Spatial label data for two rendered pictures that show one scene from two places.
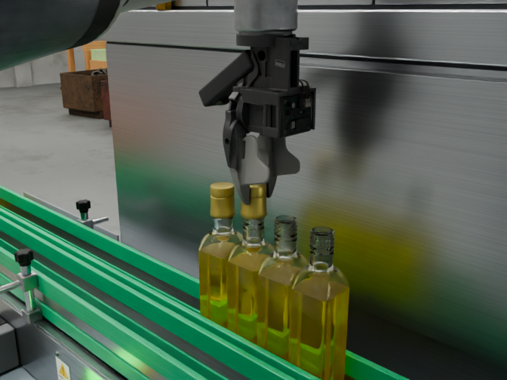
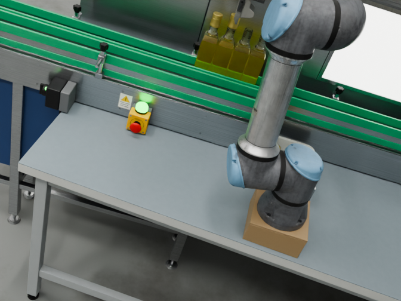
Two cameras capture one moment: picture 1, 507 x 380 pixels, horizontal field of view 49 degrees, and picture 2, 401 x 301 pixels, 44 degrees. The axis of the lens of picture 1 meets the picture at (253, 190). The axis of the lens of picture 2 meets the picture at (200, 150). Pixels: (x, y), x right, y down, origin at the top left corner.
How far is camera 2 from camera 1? 1.29 m
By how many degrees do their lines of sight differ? 46
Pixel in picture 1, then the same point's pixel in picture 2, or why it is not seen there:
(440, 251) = not seen: hidden behind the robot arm
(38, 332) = (105, 82)
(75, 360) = (141, 92)
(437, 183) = not seen: hidden behind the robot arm
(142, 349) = (191, 83)
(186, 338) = (194, 77)
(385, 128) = not seen: outside the picture
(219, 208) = (218, 24)
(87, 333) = (146, 80)
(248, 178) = (243, 15)
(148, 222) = (108, 15)
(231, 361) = (221, 83)
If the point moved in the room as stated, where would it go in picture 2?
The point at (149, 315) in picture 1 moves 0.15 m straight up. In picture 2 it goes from (170, 69) to (180, 31)
